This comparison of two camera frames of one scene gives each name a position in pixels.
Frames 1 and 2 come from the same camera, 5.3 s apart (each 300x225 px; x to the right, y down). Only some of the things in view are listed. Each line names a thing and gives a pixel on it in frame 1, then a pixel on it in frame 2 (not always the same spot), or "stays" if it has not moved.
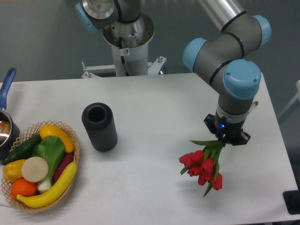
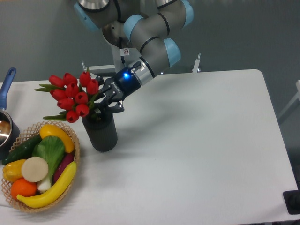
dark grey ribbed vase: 98,119 stays
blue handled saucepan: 10,134 stays
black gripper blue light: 228,131 to 118,87
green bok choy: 51,148 stays
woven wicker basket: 27,136 stays
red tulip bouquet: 203,164 to 74,97
